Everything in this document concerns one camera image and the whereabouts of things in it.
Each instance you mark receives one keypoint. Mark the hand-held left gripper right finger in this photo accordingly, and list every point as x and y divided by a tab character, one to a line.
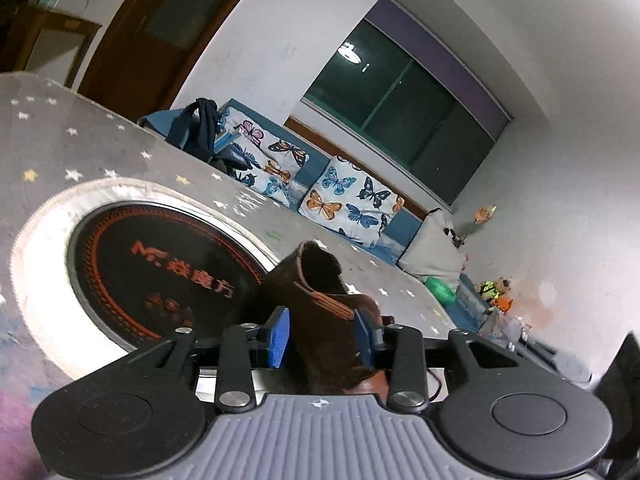
364	337

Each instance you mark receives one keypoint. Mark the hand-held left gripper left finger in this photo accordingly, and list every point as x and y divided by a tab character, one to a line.
280	335

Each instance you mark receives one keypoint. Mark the brown leather shoe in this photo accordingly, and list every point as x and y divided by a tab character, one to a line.
325	320

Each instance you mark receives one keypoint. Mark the green plastic toy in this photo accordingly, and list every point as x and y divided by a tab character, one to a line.
441	291

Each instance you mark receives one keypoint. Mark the beige cushion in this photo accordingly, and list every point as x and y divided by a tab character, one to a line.
435	255

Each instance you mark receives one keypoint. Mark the blue sofa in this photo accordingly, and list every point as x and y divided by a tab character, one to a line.
407	225

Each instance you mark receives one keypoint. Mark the butterfly-print pillow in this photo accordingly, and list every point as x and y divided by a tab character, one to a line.
270	140
350	200
270	182

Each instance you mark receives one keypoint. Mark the colourful plush toy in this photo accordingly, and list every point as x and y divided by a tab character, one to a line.
495	292

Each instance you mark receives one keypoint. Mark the colourful paper pinwheel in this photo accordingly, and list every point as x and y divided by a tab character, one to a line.
485	214

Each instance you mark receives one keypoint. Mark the round black induction cooker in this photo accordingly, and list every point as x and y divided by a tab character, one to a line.
110	270

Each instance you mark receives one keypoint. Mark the light blue book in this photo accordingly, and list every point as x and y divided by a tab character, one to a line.
227	138

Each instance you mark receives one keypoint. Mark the grey star-printed tablecloth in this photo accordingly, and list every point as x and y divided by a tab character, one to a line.
150	160

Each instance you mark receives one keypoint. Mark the navy backpack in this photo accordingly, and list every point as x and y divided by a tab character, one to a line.
200	130

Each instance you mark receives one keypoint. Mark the green-framed window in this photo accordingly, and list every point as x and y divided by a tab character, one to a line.
400	110

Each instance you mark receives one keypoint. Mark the purple roller blind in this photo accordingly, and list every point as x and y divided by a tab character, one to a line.
450	55

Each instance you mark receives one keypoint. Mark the brown wooden door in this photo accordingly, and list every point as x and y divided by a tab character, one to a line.
150	60

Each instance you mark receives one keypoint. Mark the wooden side table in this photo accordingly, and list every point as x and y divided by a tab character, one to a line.
50	20

